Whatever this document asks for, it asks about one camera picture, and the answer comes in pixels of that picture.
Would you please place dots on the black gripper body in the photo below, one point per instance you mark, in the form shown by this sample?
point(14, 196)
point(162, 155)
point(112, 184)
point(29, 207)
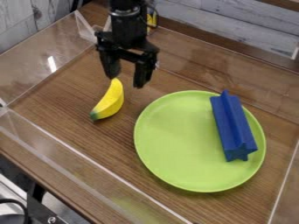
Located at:
point(125, 45)

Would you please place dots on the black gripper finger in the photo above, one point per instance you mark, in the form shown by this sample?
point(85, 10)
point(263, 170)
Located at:
point(109, 63)
point(142, 72)

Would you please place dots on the yellow toy banana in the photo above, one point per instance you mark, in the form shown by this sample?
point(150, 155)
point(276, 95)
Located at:
point(110, 101)

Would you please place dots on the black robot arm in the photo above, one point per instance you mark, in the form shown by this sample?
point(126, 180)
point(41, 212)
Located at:
point(128, 16)

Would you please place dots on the green round plate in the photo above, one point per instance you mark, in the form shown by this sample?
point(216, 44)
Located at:
point(177, 144)

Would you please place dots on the yellow labelled tin can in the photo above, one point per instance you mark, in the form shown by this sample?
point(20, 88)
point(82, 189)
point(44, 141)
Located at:
point(150, 21)

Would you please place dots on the blue star-shaped block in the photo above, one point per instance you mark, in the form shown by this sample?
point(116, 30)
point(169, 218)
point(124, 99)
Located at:
point(234, 134)

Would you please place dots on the clear acrylic triangle bracket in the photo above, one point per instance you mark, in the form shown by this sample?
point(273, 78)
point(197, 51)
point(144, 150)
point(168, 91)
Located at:
point(86, 30)

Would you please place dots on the clear acrylic front wall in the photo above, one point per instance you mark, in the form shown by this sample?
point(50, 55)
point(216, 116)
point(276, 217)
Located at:
point(90, 189)

